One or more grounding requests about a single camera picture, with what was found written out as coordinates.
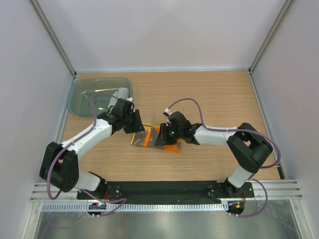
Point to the grey panda towel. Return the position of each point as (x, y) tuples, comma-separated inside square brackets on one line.
[(120, 93)]

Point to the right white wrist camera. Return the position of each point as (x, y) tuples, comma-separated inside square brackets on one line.
[(167, 112)]

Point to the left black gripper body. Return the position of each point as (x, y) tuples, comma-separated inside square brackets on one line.
[(127, 118)]

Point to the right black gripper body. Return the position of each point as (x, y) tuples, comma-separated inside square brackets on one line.
[(173, 134)]

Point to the aluminium rail frame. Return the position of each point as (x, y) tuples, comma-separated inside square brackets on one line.
[(278, 190)]

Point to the grey orange towel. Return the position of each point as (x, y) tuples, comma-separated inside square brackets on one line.
[(148, 137)]

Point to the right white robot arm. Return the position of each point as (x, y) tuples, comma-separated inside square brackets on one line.
[(248, 146)]

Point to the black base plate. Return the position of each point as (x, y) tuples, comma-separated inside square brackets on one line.
[(168, 190)]

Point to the white slotted cable duct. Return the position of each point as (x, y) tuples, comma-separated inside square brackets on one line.
[(98, 207)]

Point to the teal plastic container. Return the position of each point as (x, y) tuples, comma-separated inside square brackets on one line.
[(98, 89)]

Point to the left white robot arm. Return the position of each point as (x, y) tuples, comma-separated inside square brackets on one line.
[(60, 165)]

